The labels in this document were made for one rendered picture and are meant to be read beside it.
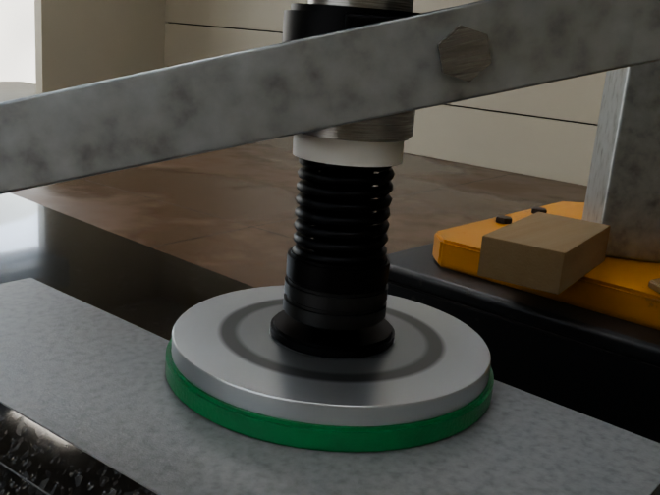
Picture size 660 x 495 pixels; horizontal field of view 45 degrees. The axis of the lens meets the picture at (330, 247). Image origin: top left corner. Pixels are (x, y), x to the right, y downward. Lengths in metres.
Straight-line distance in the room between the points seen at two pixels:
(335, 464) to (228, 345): 0.12
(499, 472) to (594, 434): 0.09
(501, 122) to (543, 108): 0.39
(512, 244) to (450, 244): 0.19
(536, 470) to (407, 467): 0.07
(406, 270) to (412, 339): 0.56
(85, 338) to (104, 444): 0.15
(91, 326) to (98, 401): 0.12
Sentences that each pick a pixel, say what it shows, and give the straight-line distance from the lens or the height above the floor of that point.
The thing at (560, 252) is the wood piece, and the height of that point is 0.83.
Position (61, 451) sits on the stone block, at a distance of 0.47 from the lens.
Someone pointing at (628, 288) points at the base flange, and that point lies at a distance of 1.02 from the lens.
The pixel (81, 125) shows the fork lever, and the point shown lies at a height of 0.99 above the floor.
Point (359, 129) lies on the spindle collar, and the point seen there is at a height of 0.99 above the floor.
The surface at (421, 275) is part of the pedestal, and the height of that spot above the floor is 0.74.
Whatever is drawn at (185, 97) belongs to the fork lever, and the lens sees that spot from 0.45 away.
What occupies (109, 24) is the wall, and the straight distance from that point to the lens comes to 9.28.
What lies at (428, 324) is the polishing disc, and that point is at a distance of 0.58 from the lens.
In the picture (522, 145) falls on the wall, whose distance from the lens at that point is 7.03.
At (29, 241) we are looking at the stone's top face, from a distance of 0.85.
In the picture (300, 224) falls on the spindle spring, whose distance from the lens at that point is 0.51.
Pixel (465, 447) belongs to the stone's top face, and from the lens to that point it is 0.48.
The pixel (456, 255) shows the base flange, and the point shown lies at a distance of 1.12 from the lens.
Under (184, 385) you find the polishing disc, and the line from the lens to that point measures 0.49.
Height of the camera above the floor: 1.05
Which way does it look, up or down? 15 degrees down
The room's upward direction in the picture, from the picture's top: 5 degrees clockwise
